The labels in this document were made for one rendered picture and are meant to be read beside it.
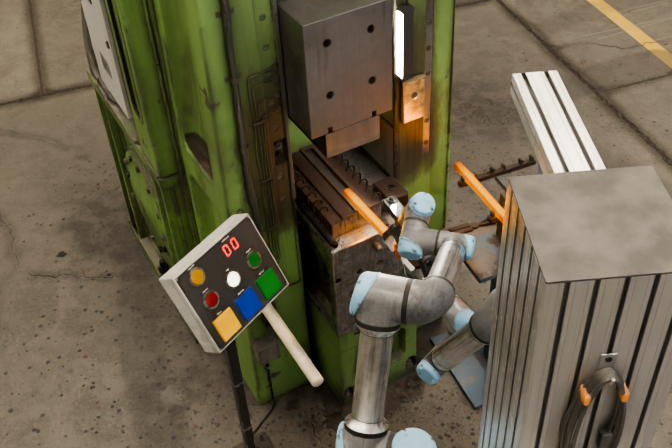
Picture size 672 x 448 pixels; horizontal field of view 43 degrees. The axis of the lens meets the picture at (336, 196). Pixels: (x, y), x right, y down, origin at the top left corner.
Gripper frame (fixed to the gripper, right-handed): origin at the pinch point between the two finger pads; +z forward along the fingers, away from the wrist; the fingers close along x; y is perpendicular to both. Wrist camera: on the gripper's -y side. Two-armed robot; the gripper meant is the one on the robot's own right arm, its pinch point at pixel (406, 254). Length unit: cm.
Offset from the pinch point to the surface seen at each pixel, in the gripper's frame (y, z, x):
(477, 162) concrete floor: 100, 125, 129
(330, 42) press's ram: -68, 27, -8
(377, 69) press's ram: -53, 27, 7
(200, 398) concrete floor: 100, 60, -64
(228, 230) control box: -20, 21, -51
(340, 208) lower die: 1.2, 32.5, -6.1
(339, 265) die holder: 16.2, 21.8, -13.5
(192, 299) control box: -12, 7, -70
